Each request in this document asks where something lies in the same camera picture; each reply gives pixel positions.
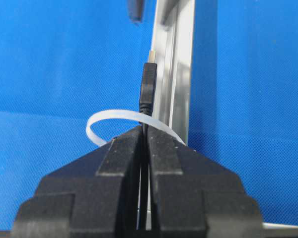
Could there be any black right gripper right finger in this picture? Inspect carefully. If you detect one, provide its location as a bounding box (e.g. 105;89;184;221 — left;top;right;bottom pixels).
148;127;263;238

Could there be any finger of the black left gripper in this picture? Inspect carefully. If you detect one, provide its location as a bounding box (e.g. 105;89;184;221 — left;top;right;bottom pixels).
128;0;144;23

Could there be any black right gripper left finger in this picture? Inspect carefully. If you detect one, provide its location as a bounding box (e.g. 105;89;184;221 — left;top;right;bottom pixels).
11;126;142;238

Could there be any black USB cable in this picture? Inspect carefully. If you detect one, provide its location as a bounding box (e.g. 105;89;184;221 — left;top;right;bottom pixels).
138;50;156;231

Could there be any white zip tie loop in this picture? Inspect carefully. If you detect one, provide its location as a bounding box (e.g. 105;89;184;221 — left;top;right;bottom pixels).
85;109;186;146

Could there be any aluminium extrusion frame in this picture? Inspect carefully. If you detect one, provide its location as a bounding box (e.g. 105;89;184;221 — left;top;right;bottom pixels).
162;0;298;226

